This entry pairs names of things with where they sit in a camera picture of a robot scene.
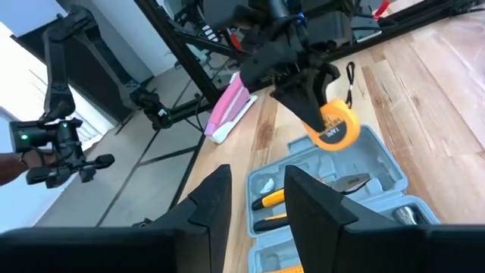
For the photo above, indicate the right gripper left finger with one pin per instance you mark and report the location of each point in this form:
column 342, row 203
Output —
column 212, row 220

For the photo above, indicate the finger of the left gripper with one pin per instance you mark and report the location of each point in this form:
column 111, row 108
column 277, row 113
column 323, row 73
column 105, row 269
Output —
column 307, row 102
column 329, row 77

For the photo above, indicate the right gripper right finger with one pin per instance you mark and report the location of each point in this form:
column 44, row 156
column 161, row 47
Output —
column 314, row 227

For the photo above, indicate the grey-blue plastic tool case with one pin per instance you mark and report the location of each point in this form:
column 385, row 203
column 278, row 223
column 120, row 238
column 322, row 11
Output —
column 379, row 159

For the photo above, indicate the steel hammer yellow grip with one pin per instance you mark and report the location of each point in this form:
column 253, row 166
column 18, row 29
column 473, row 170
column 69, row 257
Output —
column 407, row 214

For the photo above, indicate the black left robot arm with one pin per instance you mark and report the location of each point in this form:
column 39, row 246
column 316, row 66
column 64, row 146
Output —
column 273, row 11

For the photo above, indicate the pink flat box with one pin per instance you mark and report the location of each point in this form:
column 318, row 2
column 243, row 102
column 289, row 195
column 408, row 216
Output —
column 231, row 102

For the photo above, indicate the black handheld leader gripper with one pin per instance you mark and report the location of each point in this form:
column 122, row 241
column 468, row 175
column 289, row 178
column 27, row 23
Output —
column 64, row 148

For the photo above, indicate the person's hand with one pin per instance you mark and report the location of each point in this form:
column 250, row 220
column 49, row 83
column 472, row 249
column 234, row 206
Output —
column 15, row 167

